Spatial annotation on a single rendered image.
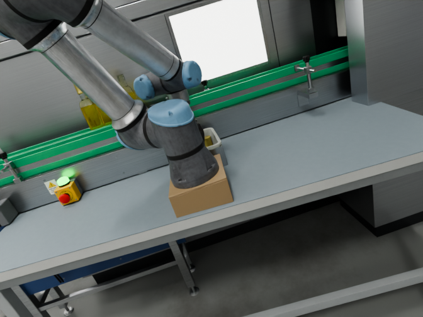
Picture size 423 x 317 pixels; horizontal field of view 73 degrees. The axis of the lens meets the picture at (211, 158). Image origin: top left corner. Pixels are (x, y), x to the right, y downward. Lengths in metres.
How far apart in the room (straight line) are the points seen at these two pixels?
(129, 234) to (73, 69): 0.47
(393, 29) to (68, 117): 1.43
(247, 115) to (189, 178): 0.59
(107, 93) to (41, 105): 0.78
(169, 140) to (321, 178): 0.44
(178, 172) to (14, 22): 0.50
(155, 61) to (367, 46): 0.84
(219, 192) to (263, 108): 0.61
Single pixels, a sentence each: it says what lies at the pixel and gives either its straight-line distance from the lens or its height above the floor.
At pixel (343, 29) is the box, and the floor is 1.03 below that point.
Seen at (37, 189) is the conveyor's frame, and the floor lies 0.83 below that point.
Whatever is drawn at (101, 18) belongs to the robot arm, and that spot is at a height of 1.29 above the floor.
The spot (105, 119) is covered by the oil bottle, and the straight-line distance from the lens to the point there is 1.31.
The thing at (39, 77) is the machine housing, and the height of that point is 1.23.
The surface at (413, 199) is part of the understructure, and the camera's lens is 1.75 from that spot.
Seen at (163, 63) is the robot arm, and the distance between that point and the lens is 0.79.
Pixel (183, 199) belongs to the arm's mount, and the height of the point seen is 0.81.
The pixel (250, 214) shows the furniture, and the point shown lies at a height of 0.67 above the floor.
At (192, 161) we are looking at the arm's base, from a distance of 0.79.
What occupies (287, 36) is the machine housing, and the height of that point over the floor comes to 1.08.
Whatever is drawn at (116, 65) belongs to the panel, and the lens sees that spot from 1.42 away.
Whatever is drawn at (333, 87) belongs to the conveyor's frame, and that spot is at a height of 0.82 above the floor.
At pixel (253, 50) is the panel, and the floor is 1.06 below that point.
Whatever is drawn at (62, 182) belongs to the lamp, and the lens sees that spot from 1.25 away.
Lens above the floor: 1.21
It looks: 23 degrees down
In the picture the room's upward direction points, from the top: 17 degrees counter-clockwise
